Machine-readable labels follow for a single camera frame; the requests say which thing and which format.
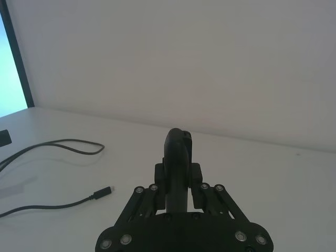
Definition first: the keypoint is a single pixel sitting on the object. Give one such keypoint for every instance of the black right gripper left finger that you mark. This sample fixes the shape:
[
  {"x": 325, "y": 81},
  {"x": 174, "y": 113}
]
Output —
[{"x": 147, "y": 202}]

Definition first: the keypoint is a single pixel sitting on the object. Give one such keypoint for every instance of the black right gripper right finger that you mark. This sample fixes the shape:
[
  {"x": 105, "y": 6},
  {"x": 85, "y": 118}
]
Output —
[{"x": 210, "y": 199}]

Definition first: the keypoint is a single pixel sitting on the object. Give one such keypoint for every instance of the small black box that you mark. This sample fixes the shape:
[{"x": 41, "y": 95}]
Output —
[{"x": 4, "y": 137}]

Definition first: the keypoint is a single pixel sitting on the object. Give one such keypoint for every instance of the bright pale panel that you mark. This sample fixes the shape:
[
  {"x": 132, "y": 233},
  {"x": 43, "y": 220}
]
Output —
[{"x": 9, "y": 78}]

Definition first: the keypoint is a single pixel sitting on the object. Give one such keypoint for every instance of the dark frame strip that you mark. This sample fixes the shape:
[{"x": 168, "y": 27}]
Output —
[{"x": 18, "y": 52}]

